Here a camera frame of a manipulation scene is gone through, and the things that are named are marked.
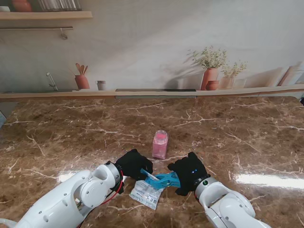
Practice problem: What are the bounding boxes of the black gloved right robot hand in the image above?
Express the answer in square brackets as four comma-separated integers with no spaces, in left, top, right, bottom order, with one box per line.
[167,152,211,197]

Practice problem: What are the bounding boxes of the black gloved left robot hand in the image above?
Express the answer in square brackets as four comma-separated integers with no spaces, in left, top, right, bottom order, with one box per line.
[115,149,153,181]

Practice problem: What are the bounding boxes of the blue plastic bag clip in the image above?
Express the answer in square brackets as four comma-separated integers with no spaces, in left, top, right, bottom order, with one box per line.
[140,167,182,190]

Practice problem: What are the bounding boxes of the clear bottle with pink seasoning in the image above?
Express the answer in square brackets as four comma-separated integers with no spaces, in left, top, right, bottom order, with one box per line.
[152,130,169,159]

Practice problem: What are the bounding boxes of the white and blue seasoning bag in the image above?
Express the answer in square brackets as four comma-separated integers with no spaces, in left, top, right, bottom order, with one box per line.
[128,172,164,211]

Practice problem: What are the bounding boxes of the beige vase with flowers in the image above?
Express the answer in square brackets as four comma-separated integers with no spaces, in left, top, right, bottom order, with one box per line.
[219,61,248,90]

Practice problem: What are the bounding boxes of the wooden cutting boards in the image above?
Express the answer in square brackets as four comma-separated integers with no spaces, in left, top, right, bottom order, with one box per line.
[277,65,304,86]

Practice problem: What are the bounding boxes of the glass rack on shelf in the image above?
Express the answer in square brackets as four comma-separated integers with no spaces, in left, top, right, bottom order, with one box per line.
[38,0,83,12]

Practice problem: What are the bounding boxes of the terracotta jar on shelf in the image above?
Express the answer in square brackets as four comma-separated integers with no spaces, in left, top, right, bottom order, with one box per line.
[11,0,33,12]

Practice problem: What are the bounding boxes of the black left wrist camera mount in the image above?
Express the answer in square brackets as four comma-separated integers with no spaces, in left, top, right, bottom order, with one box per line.
[110,181,124,194]

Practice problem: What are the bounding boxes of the red and black left arm cables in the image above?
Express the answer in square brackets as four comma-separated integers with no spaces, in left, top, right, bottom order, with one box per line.
[80,170,124,224]

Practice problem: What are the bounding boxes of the wooden wall shelf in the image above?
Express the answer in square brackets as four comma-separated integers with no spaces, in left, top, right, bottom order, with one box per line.
[0,11,93,21]

